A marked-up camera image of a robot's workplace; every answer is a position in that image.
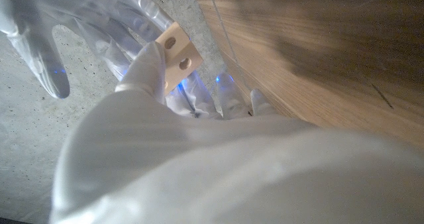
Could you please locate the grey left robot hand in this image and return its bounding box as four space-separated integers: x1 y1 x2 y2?
49 40 424 224

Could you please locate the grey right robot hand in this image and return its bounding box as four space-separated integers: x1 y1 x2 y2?
0 0 175 99

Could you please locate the small wooden block with holes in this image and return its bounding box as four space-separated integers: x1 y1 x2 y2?
154 21 204 95

